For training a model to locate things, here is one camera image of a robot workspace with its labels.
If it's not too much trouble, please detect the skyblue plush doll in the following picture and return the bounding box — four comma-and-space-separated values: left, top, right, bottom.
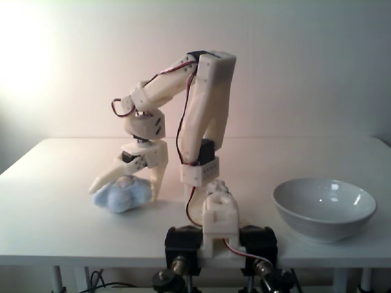
92, 175, 152, 214

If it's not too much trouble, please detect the white ceramic bowl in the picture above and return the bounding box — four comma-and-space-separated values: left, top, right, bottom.
272, 178, 378, 244

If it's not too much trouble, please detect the black table clamp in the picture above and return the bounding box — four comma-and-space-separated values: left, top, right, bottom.
239, 225, 299, 293
152, 225, 204, 293

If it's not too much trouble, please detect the white table leg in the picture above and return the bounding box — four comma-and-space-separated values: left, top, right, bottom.
357, 268, 374, 293
51, 265, 67, 293

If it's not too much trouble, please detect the red white base cable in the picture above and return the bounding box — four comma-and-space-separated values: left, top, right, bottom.
185, 185, 203, 227

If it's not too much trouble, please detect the long red black arm cable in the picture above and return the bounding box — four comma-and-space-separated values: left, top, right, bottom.
176, 69, 200, 166

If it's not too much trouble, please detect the red white gripper servo cable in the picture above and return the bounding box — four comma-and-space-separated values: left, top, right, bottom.
111, 98, 137, 118

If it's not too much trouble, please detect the red black forearm cable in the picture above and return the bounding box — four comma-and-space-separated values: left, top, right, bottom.
145, 60, 199, 90

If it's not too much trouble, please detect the black floor cable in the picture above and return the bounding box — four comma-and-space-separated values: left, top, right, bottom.
87, 268, 153, 293

